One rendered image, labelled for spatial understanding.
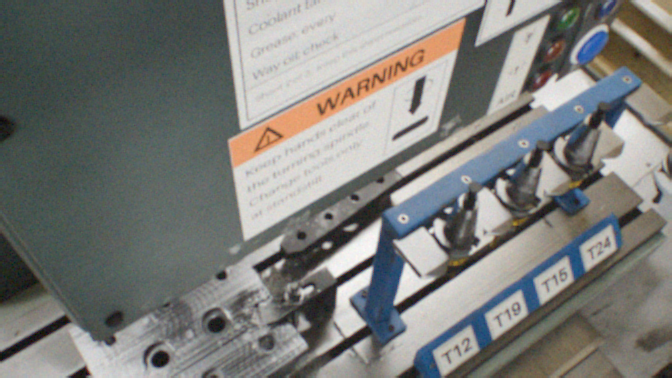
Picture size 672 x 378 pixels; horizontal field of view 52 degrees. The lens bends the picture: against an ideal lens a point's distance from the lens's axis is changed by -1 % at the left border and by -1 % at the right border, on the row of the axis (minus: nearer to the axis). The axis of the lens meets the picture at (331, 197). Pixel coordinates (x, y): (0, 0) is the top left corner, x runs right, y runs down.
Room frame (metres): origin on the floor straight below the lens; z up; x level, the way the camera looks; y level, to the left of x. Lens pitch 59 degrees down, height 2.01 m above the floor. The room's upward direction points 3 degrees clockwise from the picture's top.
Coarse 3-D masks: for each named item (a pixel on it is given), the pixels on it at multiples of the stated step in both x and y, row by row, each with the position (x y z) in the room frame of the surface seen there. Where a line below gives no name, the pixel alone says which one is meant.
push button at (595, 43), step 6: (600, 30) 0.39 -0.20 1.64; (594, 36) 0.38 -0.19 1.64; (600, 36) 0.38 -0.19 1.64; (606, 36) 0.39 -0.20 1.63; (588, 42) 0.38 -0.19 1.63; (594, 42) 0.38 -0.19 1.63; (600, 42) 0.38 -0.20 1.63; (606, 42) 0.39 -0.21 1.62; (582, 48) 0.38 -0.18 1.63; (588, 48) 0.38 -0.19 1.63; (594, 48) 0.38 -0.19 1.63; (600, 48) 0.39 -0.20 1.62; (582, 54) 0.38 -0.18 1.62; (588, 54) 0.38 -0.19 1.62; (594, 54) 0.38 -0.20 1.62; (576, 60) 0.38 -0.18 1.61; (582, 60) 0.38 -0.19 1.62; (588, 60) 0.38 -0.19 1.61
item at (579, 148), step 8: (584, 120) 0.58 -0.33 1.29; (576, 128) 0.59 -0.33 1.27; (584, 128) 0.57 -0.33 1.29; (592, 128) 0.57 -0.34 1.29; (600, 128) 0.57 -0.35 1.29; (576, 136) 0.57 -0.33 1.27; (584, 136) 0.57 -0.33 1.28; (592, 136) 0.56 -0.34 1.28; (568, 144) 0.57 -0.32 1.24; (576, 144) 0.57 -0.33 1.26; (584, 144) 0.56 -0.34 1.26; (592, 144) 0.56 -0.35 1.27; (568, 152) 0.57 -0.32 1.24; (576, 152) 0.56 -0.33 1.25; (584, 152) 0.56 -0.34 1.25; (592, 152) 0.56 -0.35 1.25; (576, 160) 0.56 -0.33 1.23; (584, 160) 0.56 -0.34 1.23
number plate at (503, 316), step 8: (512, 296) 0.47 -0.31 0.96; (520, 296) 0.48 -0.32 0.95; (504, 304) 0.46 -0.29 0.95; (512, 304) 0.46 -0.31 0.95; (520, 304) 0.47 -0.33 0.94; (488, 312) 0.44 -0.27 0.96; (496, 312) 0.45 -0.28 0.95; (504, 312) 0.45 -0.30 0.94; (512, 312) 0.45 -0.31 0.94; (520, 312) 0.46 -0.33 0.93; (488, 320) 0.43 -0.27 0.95; (496, 320) 0.44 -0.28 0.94; (504, 320) 0.44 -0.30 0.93; (512, 320) 0.44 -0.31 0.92; (496, 328) 0.43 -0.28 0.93; (504, 328) 0.43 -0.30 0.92; (496, 336) 0.42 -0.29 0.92
